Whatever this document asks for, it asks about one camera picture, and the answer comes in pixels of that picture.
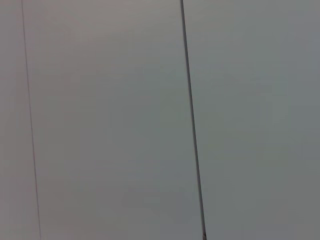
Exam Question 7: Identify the dark vertical wall strip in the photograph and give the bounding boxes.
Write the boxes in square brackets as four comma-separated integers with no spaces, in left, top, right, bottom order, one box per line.
[179,0,208,240]

